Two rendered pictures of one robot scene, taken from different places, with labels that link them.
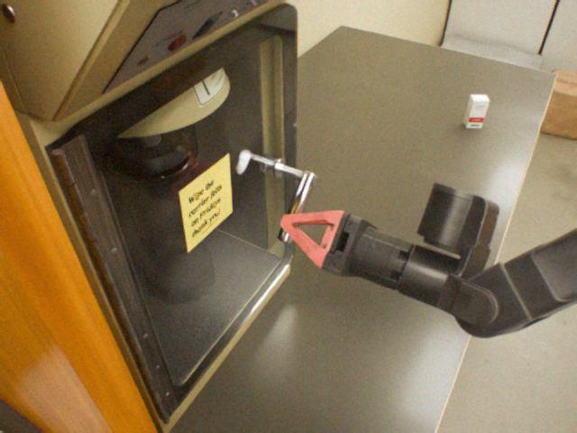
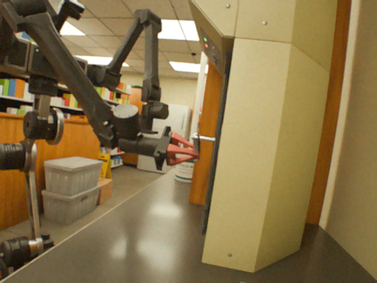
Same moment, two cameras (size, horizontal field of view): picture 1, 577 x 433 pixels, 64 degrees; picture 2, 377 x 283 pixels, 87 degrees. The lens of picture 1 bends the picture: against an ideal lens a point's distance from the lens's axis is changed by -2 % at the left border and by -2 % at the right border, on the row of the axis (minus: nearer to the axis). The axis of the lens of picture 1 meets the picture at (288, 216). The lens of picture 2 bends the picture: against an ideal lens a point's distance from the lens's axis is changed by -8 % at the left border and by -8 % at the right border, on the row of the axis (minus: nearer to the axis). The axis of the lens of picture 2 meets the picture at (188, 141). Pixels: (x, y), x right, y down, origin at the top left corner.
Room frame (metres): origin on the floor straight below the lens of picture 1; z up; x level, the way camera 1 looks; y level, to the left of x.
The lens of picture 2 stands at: (0.90, -0.22, 1.21)
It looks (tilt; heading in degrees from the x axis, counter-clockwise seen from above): 3 degrees down; 159
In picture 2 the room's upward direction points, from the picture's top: 8 degrees clockwise
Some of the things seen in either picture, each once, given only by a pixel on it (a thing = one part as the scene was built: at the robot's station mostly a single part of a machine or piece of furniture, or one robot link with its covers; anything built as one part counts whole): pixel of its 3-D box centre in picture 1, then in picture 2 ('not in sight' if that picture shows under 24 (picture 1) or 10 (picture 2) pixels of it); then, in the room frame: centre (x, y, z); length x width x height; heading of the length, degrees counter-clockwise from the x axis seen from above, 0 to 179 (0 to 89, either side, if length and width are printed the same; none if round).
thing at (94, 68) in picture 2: not in sight; (99, 75); (-0.42, -0.29, 1.45); 0.09 x 0.08 x 0.12; 124
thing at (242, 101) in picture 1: (224, 224); (217, 142); (0.38, 0.07, 1.19); 0.30 x 0.01 x 0.40; 149
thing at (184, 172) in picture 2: not in sight; (188, 166); (-0.19, 0.22, 1.02); 0.13 x 0.13 x 0.15
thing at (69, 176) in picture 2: not in sight; (75, 174); (-1.89, -0.53, 0.49); 0.60 x 0.42 x 0.33; 150
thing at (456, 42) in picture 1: (481, 80); not in sight; (2.76, -1.23, 0.17); 0.60 x 0.42 x 0.33; 58
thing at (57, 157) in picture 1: (132, 319); not in sight; (0.25, 0.14, 1.19); 0.03 x 0.02 x 0.39; 150
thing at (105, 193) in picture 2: not in sight; (97, 190); (-2.44, -0.26, 0.14); 0.41 x 0.32 x 0.28; 156
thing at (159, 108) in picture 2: not in sight; (156, 104); (-0.01, -0.03, 1.30); 0.11 x 0.09 x 0.12; 34
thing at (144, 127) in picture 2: not in sight; (146, 125); (-0.04, -0.06, 1.21); 0.10 x 0.07 x 0.07; 60
